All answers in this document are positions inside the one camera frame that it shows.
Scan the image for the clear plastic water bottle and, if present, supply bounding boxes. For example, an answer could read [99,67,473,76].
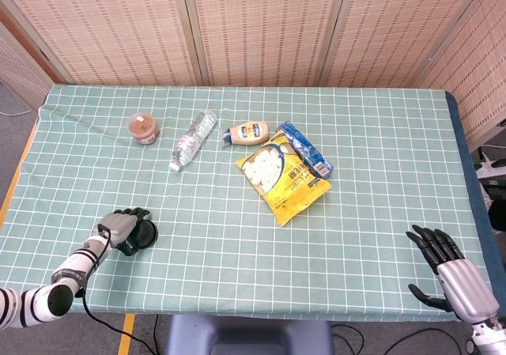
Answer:
[168,109,219,173]

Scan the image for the green checked tablecloth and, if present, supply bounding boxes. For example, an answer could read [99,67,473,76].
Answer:
[0,84,495,324]

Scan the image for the yellow marshmallow bag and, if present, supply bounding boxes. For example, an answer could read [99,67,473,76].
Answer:
[235,130,332,228]

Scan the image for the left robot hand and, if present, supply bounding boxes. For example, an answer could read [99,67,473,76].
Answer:
[96,207,153,256]

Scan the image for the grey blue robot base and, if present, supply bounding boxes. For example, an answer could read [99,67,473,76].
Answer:
[164,314,335,355]

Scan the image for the blue snack packet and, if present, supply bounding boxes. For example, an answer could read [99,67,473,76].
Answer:
[275,120,335,179]

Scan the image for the black floor cables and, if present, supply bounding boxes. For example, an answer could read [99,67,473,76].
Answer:
[330,322,475,355]

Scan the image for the white equipment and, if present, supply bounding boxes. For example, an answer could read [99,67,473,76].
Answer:
[472,145,506,183]

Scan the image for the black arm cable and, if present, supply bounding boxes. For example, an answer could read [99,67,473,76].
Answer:
[81,224,159,355]

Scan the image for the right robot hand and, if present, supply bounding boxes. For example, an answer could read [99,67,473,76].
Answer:
[406,224,500,324]

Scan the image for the mayonnaise squeeze bottle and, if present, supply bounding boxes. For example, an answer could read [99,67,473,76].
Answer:
[221,120,270,149]

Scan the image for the woven folding screen panel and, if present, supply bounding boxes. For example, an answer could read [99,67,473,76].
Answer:
[0,22,55,109]
[414,0,506,150]
[319,0,493,89]
[180,0,351,88]
[0,0,198,87]

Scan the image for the small brown pudding cup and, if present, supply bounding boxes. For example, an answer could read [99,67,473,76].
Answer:
[126,111,161,146]

